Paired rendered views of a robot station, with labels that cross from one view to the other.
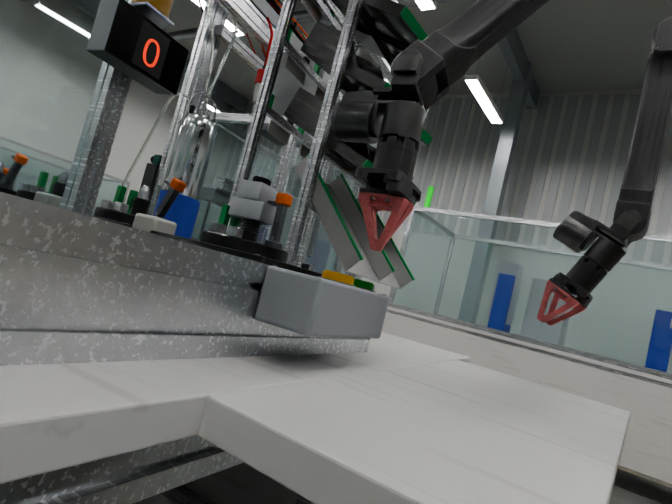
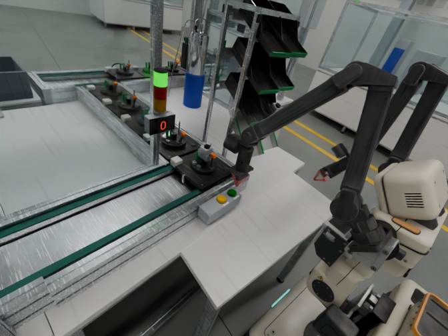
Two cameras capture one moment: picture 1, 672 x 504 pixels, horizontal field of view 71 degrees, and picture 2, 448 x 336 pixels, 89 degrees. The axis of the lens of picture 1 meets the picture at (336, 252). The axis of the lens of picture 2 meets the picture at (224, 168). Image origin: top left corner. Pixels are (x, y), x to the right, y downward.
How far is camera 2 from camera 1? 74 cm
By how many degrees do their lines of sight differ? 42
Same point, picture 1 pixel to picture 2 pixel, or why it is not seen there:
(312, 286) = (207, 216)
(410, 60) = (246, 138)
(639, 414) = (438, 141)
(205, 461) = not seen: hidden behind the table
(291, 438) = (191, 267)
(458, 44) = (264, 133)
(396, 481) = (204, 281)
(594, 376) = not seen: hidden behind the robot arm
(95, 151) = (155, 150)
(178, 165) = (193, 62)
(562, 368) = (405, 113)
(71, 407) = (157, 266)
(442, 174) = not seen: outside the picture
